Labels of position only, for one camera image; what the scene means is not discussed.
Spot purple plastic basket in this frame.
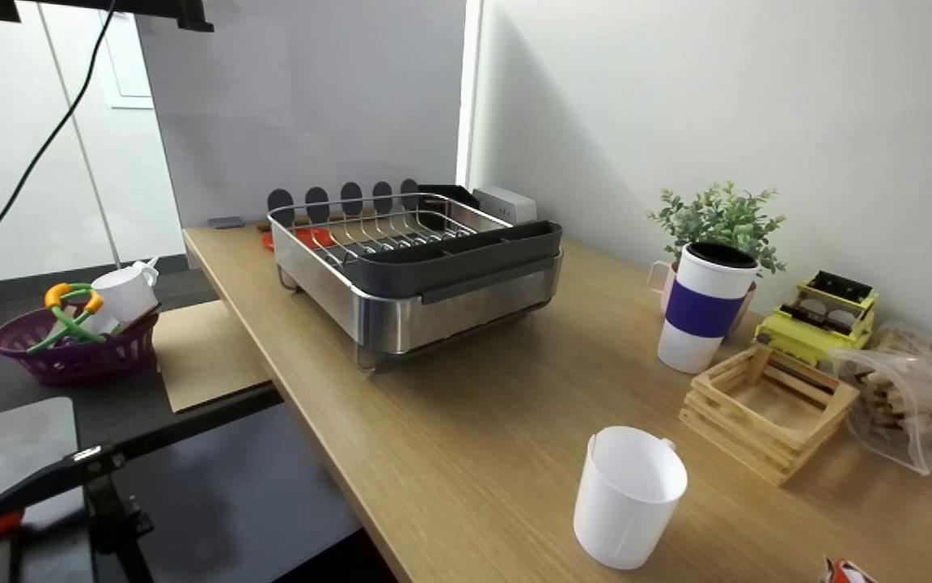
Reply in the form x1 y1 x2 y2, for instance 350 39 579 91
0 312 159 386

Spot small wooden crate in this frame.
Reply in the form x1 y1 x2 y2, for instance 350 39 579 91
681 345 858 484

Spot green and yellow toys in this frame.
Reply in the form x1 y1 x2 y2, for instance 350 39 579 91
33 281 104 352

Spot cardboard sheet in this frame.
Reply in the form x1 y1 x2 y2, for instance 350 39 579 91
151 300 267 410

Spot white cup with blue band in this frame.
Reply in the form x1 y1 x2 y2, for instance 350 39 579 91
658 242 757 371

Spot steel and black dish rack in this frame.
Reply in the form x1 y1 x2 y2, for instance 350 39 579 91
266 180 562 367

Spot white cup in basket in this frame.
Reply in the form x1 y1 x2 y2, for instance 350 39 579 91
86 261 159 334

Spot white rectangular box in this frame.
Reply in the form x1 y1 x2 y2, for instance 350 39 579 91
477 188 537 222

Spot white plastic mug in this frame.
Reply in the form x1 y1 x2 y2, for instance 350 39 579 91
574 424 689 571

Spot green plant in pink pot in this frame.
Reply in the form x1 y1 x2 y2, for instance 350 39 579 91
651 180 787 294

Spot clear plastic bag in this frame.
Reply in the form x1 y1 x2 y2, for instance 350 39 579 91
830 324 932 475

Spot black hanging cable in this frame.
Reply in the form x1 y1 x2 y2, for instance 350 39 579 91
0 0 123 281

